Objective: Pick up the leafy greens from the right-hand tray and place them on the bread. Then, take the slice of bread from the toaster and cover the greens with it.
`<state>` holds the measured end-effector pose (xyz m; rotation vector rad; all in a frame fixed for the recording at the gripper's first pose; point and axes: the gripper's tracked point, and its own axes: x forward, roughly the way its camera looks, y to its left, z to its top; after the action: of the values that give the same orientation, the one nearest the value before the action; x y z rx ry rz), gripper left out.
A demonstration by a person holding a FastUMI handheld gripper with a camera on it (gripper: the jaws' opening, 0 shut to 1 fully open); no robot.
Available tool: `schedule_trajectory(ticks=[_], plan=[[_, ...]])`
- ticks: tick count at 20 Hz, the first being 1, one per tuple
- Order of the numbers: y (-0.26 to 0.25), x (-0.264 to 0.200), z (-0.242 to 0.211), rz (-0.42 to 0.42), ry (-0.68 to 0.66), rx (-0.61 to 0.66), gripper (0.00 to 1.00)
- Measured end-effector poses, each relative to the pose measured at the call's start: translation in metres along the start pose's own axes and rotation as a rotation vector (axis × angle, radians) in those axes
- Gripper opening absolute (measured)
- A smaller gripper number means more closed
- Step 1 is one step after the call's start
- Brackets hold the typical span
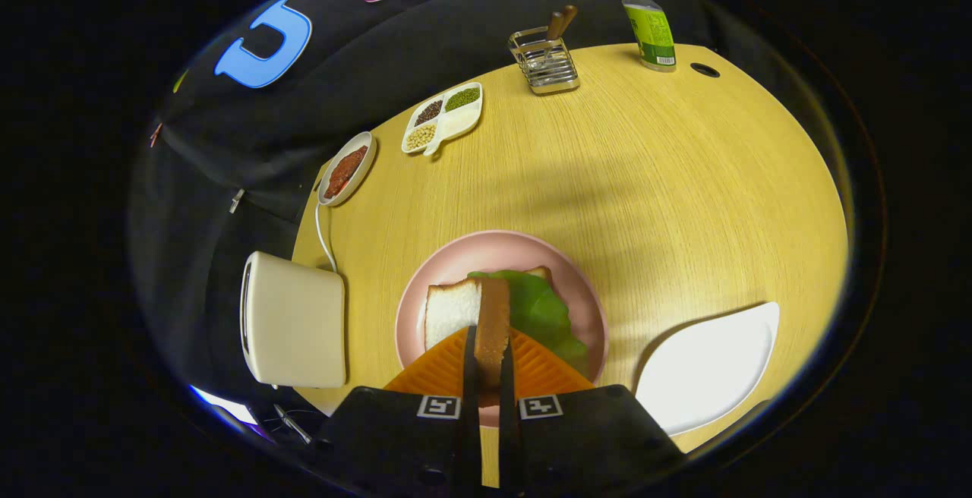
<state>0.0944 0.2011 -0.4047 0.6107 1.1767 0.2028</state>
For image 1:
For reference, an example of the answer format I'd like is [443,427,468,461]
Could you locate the metal wire holder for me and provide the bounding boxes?
[508,27,581,96]

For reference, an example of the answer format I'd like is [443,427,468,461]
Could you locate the brown meat strip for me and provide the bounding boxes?
[325,146,369,200]

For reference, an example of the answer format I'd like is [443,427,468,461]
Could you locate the black backdrop cloth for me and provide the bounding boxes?
[129,0,730,408]

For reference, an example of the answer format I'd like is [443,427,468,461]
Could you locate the green lettuce leaf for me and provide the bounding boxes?
[467,269,589,366]

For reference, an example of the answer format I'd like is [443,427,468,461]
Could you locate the white toaster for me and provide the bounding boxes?
[240,251,347,389]

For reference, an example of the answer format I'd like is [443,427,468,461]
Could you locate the white toaster cable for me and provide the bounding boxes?
[315,202,338,273]

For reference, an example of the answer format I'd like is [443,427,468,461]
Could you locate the pink round plate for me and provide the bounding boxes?
[395,230,609,429]

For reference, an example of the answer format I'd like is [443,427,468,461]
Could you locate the white divided dish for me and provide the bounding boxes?
[401,82,484,157]

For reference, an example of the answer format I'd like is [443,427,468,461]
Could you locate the green label bottle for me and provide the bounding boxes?
[620,0,677,73]

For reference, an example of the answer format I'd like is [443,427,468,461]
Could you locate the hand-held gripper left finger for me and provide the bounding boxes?
[314,325,483,493]

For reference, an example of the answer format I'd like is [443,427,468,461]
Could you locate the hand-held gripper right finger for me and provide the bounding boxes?
[497,328,685,495]

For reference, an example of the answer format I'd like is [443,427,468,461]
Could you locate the white oval plate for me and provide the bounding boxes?
[317,131,377,207]

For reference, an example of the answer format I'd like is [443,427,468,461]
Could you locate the wooden handle utensil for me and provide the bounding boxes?
[543,5,579,55]

